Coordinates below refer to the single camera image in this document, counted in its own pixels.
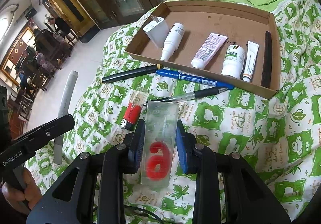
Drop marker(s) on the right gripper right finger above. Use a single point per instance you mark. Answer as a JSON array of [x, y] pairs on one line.
[[247, 198]]

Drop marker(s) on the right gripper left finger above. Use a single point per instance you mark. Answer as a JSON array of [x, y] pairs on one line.
[[92, 184]]

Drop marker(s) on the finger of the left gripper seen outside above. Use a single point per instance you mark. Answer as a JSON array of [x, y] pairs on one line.
[[26, 146]]

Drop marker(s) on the white grey marker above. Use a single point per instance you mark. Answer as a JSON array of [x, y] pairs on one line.
[[63, 110]]

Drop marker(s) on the clear box red number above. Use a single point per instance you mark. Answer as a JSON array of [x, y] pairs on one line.
[[159, 141]]

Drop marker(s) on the black marker blue cap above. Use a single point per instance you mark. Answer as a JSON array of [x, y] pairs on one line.
[[267, 61]]

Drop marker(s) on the white green pill bottle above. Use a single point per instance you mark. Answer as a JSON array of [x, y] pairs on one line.
[[233, 61]]

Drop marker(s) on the white ointment tube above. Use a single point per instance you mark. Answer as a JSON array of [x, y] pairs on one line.
[[250, 62]]

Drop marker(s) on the pink rose cream tube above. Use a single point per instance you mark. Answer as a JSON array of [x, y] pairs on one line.
[[207, 51]]

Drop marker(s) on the white spray bottle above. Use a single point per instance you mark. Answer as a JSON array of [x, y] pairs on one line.
[[172, 41]]

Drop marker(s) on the white charger block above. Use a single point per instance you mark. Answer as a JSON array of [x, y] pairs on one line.
[[157, 30]]

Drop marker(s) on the left hand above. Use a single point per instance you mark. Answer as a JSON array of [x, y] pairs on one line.
[[23, 201]]

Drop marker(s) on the green white patterned cloth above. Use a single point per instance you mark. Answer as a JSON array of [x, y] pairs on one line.
[[278, 137]]

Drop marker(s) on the red black lighter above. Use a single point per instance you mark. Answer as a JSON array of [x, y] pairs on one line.
[[135, 106]]

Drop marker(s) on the black gel pen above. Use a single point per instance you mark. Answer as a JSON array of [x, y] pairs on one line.
[[193, 95]]

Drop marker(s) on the black pen yellow ends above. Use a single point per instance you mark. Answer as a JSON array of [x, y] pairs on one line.
[[131, 73]]

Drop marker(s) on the blue marker pen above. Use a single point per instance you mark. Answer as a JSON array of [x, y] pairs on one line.
[[201, 80]]

